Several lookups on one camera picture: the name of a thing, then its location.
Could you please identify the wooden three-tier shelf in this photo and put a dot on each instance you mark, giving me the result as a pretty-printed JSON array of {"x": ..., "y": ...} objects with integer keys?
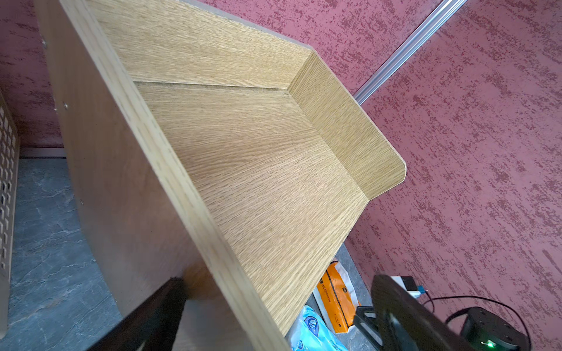
[{"x": 200, "y": 145}]

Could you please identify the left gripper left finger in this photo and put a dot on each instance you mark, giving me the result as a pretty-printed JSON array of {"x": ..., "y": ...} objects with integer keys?
[{"x": 151, "y": 326}]

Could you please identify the orange white tissue box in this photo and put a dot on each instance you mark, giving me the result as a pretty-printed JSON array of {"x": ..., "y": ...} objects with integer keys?
[{"x": 336, "y": 298}]

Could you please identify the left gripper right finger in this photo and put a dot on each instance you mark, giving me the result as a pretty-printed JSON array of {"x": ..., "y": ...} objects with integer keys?
[{"x": 402, "y": 322}]

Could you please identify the beige plastic file organizer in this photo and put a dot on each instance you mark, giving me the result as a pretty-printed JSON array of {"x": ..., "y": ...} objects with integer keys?
[{"x": 10, "y": 150}]

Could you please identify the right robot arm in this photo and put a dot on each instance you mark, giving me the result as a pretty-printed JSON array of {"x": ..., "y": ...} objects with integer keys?
[{"x": 485, "y": 330}]

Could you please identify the blue tissue pack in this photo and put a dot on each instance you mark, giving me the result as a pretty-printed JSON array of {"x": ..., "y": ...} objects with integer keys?
[{"x": 310, "y": 333}]

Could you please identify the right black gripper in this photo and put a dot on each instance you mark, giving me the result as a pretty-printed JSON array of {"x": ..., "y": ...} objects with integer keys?
[{"x": 365, "y": 321}]

